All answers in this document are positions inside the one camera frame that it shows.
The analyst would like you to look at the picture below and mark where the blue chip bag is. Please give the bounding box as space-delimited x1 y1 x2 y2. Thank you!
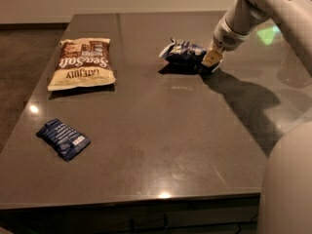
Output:
159 38 219 73

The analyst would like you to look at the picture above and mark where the blue rxbar blueberry bar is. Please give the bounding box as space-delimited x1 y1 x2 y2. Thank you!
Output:
36 119 91 162

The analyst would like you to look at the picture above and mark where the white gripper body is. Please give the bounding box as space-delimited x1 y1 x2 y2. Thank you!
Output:
212 16 250 52

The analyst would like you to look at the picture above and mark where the brown sea salt chip bag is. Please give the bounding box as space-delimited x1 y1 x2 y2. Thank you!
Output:
48 38 115 92

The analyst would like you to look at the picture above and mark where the dark cabinet drawer handle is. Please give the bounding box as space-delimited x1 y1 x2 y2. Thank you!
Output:
130 214 168 233

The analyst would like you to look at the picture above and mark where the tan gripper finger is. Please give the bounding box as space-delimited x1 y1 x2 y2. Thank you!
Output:
202 48 223 67

